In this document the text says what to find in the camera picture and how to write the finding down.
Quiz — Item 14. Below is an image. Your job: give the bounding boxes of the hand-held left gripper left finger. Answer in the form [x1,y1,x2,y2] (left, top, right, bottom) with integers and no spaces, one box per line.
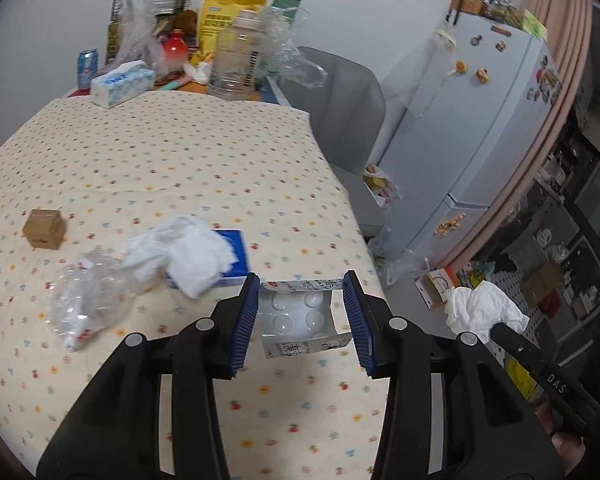
[36,272,261,480]

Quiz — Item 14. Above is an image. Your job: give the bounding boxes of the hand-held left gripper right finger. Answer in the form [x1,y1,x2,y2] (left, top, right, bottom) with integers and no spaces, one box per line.
[342,270,566,480]

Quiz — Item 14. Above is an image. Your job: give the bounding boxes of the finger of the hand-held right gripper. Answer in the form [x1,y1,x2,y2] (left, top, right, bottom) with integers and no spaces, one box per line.
[489,322,600,438]

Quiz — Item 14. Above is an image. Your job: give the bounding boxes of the white printed box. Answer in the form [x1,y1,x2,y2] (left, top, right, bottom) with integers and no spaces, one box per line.
[259,279,355,359]

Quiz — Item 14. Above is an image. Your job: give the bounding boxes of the person's right hand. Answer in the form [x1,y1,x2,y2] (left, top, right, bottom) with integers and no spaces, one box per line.
[532,400,588,480]

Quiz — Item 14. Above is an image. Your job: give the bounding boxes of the yellow floor item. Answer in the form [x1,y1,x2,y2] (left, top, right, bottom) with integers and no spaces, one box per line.
[502,355,536,401]

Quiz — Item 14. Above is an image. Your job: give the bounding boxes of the crumpled clear floor bag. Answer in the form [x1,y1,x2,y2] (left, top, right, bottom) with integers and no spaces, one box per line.
[367,232,431,286]

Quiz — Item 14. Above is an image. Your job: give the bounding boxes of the blue flat box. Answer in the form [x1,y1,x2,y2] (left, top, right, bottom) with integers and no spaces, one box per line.
[164,229,252,291]

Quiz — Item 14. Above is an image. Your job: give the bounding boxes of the orange white box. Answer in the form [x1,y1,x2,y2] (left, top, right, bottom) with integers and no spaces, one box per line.
[414,266,461,311]

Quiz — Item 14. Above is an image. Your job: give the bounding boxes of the large crumpled white tissue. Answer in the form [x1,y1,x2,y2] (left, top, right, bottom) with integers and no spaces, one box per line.
[122,216,240,298]

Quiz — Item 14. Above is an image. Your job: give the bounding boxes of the brown cardboard carton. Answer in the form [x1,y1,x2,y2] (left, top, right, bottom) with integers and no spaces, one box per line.
[520,262,563,306]

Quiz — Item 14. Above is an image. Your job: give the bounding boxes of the white pegboard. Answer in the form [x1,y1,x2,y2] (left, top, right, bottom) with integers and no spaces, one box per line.
[467,260,546,346]

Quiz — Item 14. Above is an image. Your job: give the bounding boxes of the long yellow fridge magnet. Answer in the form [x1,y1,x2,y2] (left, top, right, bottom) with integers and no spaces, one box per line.
[434,215,467,237]

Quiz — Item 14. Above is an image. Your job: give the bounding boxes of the colourful snack packets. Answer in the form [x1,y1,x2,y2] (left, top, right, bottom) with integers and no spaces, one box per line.
[362,162,401,206]

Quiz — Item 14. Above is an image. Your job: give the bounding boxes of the clear plastic wrapper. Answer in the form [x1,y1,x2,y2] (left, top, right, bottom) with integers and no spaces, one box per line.
[50,249,136,352]

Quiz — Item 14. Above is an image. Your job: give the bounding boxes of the dark shelf unit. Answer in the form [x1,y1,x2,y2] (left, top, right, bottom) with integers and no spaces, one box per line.
[530,100,600,311]

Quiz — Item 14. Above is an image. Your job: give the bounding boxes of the grey chair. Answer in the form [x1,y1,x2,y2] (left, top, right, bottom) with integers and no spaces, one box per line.
[275,46,388,238]

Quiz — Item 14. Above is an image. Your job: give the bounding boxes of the small brown cardboard box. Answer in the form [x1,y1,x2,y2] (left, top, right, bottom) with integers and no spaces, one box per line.
[22,208,66,251]

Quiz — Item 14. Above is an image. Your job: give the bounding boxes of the white refrigerator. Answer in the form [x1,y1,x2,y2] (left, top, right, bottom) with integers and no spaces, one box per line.
[377,7,561,271]

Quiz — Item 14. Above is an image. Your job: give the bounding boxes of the translucent hanging plastic bag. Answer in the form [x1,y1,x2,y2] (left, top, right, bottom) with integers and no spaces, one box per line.
[380,27,456,121]

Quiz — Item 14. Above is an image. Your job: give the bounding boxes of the pink teal tool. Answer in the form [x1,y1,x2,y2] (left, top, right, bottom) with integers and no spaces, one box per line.
[156,74,191,92]

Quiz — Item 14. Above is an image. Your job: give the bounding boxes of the white tissue wad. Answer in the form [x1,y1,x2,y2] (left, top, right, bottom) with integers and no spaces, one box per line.
[182,60,215,83]

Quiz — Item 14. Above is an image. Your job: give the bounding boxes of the large clear water bottle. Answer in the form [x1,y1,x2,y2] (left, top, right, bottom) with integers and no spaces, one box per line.
[209,8,261,101]

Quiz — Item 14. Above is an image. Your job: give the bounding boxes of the clear plastic bag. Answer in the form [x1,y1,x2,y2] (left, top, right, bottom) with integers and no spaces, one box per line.
[257,5,328,91]
[107,0,168,78]

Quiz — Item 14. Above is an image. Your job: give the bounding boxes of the blue white tissue box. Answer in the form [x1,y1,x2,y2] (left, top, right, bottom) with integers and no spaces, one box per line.
[90,60,156,109]

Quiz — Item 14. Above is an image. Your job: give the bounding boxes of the red vase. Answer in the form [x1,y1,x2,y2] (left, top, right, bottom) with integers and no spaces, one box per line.
[161,30,190,75]

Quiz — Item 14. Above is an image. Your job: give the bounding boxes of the cluster of fridge magnets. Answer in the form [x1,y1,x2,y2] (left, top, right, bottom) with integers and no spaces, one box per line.
[527,52,563,106]

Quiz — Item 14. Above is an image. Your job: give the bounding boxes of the blue drink can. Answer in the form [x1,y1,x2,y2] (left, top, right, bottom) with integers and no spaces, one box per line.
[77,49,100,88]

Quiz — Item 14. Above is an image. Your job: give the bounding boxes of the brown round thing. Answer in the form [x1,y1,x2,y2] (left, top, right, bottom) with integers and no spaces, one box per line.
[172,10,201,36]

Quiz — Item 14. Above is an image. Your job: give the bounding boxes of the yellow snack bag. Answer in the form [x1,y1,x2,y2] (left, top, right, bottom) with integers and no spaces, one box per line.
[190,0,268,68]

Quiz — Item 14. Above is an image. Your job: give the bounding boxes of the dark yellowish bottle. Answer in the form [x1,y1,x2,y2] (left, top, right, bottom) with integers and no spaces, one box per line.
[105,17,123,61]

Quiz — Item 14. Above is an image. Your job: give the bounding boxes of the yellow green packet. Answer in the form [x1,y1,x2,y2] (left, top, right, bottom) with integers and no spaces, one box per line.
[520,8,548,41]

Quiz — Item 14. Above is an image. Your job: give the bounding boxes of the dark wire basket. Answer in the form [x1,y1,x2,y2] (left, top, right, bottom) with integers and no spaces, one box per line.
[482,0,523,26]

